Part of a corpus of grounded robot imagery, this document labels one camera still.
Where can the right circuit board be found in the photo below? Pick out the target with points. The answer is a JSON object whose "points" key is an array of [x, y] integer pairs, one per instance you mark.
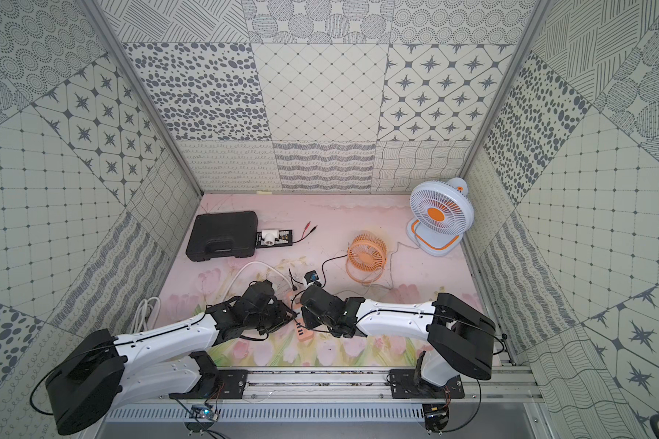
{"points": [[436, 417]]}

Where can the small orange desk fan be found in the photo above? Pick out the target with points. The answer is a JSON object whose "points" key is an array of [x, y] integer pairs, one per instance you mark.
{"points": [[366, 259]]}

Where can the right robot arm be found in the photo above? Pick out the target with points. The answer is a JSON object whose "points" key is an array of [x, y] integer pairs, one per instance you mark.
{"points": [[462, 338]]}

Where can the black plastic tool case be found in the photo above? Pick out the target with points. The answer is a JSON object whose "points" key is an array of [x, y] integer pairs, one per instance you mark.
{"points": [[218, 235]]}

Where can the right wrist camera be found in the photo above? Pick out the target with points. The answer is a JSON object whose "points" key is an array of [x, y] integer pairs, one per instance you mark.
{"points": [[312, 279]]}

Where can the red and black test leads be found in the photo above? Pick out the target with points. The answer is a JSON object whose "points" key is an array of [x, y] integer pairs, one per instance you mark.
{"points": [[309, 229]]}

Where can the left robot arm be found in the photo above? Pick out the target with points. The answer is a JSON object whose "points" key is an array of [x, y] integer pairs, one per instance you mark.
{"points": [[106, 371]]}

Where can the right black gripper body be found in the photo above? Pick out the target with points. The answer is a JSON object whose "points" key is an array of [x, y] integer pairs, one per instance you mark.
{"points": [[311, 321]]}

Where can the pink power strip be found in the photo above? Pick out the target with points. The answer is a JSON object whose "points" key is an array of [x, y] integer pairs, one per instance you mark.
{"points": [[303, 335]]}

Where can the black tray with white adapter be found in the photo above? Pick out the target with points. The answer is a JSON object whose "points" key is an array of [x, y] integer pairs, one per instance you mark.
{"points": [[274, 238]]}

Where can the aluminium mounting rail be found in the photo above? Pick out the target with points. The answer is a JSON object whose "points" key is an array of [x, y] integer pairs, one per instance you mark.
{"points": [[345, 385]]}

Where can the white and orange fan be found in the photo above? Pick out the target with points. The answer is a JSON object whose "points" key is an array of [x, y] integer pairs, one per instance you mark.
{"points": [[442, 215]]}

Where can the left green circuit board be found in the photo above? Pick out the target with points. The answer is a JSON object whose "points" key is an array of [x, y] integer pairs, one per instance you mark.
{"points": [[203, 415]]}

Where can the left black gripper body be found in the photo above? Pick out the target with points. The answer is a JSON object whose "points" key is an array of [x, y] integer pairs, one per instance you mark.
{"points": [[280, 315]]}

